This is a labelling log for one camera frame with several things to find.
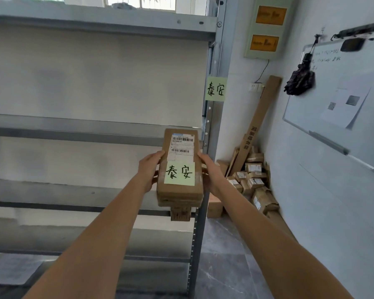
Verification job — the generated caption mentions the black whiteboard eraser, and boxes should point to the black whiteboard eraser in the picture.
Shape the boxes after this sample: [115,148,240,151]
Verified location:
[340,38,366,53]

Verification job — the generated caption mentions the person's right forearm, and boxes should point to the person's right forearm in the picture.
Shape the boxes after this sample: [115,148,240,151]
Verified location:
[209,170,353,299]

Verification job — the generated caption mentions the green sticky note on parcel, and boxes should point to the green sticky note on parcel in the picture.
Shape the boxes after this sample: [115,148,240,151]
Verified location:
[164,162,196,186]

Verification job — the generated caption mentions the flat long cardboard piece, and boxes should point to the flat long cardboard piece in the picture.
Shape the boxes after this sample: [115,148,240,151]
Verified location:
[266,210,298,241]

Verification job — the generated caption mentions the electrical box with yellow labels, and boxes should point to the electrical box with yellow labels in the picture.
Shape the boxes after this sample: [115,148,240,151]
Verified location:
[244,0,295,60]

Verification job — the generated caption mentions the long brown cardboard box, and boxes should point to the long brown cardboard box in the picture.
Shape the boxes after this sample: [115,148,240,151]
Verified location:
[228,75,283,178]

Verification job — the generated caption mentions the person's left forearm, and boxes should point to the person's left forearm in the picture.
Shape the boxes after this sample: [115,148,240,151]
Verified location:
[23,171,154,299]

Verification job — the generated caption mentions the plain brown cardboard box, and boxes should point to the plain brown cardboard box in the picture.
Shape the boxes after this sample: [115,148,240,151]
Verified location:
[207,195,225,219]

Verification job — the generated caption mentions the window with white frame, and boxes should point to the window with white frame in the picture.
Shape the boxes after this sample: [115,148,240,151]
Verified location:
[34,0,212,15]

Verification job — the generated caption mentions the grey metal shelf rack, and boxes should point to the grey metal shelf rack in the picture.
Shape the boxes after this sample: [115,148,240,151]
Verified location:
[0,0,229,299]

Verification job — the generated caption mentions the black power cable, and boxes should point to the black power cable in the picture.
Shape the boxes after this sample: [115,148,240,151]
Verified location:
[256,59,270,84]

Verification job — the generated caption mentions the white whiteboard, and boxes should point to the white whiteboard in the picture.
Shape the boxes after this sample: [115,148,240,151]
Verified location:
[282,30,374,175]

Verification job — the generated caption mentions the person's left hand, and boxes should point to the person's left hand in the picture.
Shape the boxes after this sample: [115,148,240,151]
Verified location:
[138,151,166,193]

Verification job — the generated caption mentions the brown cardboard parcel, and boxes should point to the brown cardboard parcel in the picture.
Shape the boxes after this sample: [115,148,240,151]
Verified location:
[156,128,205,208]

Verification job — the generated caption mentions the small brown cardboard box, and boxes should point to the small brown cardboard box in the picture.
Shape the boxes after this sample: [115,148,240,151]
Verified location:
[170,205,196,222]

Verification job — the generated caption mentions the pile of brown parcels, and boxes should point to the pile of brown parcels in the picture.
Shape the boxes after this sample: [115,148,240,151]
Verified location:
[216,146,280,216]

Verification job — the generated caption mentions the white printed paper sheets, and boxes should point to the white printed paper sheets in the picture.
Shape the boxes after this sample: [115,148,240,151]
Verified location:
[320,78,372,130]

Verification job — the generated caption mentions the person's right hand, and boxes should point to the person's right hand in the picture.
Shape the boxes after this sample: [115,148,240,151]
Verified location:
[197,152,222,196]

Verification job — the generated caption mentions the green sticky note on rack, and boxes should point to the green sticky note on rack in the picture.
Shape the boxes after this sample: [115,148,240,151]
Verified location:
[205,76,228,102]

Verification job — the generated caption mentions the white paper sheet on shelf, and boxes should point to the white paper sheet on shelf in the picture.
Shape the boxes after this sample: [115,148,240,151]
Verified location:
[0,255,43,287]

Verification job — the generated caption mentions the dark camouflage hanging pouch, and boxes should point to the dark camouflage hanging pouch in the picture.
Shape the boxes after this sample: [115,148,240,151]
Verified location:
[283,34,322,96]

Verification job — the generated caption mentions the black bar with clips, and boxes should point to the black bar with clips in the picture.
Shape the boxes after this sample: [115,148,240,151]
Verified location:
[330,22,374,41]

